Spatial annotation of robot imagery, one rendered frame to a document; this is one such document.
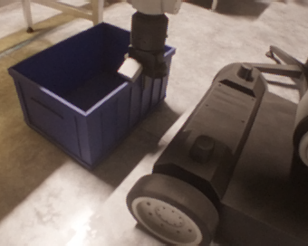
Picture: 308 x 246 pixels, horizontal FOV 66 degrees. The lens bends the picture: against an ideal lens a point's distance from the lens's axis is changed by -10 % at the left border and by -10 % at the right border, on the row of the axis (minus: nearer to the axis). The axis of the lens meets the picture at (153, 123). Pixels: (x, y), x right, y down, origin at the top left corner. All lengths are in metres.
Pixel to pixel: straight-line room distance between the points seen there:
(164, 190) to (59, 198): 0.32
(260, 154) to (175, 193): 0.25
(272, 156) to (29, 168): 0.63
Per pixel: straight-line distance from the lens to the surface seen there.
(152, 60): 0.64
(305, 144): 0.55
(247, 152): 0.62
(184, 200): 0.47
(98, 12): 1.03
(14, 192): 0.74
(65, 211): 0.68
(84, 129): 0.60
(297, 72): 1.26
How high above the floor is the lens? 0.60
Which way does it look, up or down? 44 degrees down
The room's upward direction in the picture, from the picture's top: 9 degrees clockwise
